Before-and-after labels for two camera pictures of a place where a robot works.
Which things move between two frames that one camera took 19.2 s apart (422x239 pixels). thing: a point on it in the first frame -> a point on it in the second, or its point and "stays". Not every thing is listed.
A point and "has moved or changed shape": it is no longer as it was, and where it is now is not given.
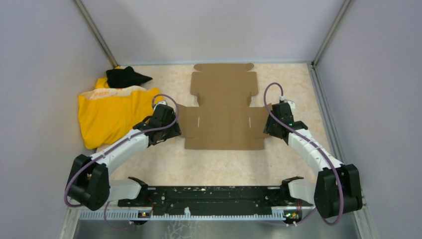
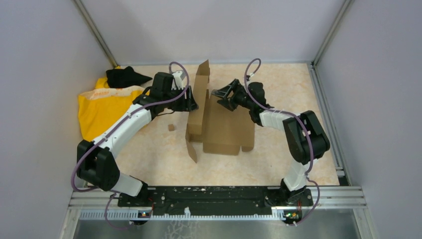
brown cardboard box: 223,119 has moved or changed shape
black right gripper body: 270,126 -> 238,98
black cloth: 125,77 stays
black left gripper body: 172,131 -> 181,104
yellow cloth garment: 105,112 stays
